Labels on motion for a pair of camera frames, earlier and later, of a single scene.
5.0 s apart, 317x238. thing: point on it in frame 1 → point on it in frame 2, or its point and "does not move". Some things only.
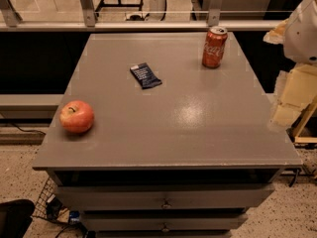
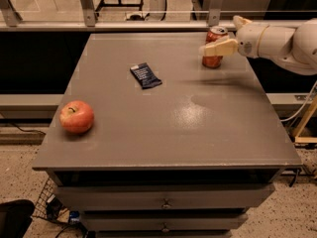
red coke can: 214,47 does not move
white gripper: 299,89 → 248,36
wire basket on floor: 48,206 does not move
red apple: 76,116 does not move
